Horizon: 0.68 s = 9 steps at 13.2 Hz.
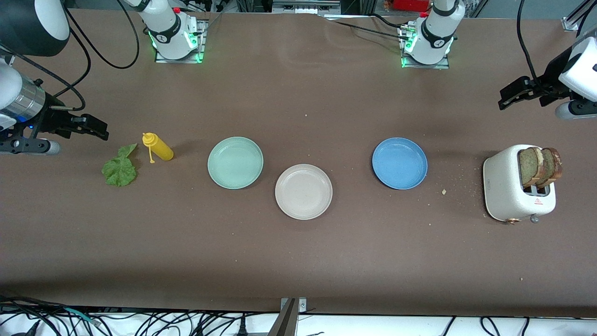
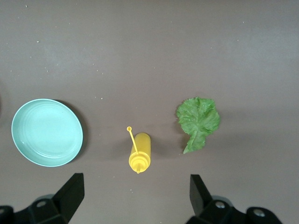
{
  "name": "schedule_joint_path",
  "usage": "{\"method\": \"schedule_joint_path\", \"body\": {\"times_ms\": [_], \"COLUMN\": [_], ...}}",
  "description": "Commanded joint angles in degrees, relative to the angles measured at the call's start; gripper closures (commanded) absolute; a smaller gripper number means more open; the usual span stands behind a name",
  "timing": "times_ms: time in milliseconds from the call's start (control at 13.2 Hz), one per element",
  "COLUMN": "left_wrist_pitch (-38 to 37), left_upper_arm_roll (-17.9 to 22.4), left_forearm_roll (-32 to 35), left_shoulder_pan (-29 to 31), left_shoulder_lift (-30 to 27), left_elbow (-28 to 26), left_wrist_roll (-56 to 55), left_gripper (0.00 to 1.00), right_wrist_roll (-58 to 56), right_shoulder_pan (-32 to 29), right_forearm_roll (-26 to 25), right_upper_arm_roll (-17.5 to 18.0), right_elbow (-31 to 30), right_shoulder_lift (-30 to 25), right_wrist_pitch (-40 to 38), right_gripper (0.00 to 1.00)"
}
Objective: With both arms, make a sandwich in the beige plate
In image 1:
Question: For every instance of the blue plate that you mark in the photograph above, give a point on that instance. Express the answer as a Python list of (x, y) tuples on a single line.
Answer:
[(399, 163)]

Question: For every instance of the dark crust bread slice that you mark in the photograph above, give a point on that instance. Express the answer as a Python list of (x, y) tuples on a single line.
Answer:
[(552, 165)]

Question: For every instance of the red box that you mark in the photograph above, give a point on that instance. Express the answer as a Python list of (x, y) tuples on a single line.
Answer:
[(406, 4)]

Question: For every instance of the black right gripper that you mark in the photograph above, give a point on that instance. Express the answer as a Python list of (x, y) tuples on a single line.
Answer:
[(49, 119)]

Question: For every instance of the light brown bread slice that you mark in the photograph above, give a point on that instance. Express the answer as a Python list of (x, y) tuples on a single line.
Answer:
[(528, 165)]

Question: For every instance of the beige plate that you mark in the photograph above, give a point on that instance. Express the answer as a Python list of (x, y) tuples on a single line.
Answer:
[(303, 192)]

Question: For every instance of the white toaster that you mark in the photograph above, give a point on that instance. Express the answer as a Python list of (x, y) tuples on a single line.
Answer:
[(501, 186)]

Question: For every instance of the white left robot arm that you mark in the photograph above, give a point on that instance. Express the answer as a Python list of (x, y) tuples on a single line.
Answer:
[(436, 37)]

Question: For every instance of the metal bracket with beam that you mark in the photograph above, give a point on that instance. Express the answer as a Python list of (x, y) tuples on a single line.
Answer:
[(287, 322)]

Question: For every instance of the green lettuce leaf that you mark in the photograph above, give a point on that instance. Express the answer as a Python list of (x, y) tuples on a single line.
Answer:
[(120, 170)]

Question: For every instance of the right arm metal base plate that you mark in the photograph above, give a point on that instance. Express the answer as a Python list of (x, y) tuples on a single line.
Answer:
[(203, 42)]

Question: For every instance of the yellow mustard squeeze bottle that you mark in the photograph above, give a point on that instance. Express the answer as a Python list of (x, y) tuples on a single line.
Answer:
[(161, 149)]

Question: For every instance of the silver frame with black box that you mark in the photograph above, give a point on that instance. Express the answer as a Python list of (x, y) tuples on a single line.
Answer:
[(305, 5)]

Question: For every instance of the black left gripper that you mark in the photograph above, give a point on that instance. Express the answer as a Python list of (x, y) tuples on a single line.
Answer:
[(550, 76)]

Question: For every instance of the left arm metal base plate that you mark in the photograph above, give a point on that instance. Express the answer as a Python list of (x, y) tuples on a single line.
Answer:
[(424, 66)]

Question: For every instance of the light green plate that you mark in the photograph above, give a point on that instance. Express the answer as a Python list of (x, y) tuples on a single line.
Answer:
[(235, 163)]

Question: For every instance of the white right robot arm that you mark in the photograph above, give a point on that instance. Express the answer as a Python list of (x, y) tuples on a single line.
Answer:
[(46, 18)]

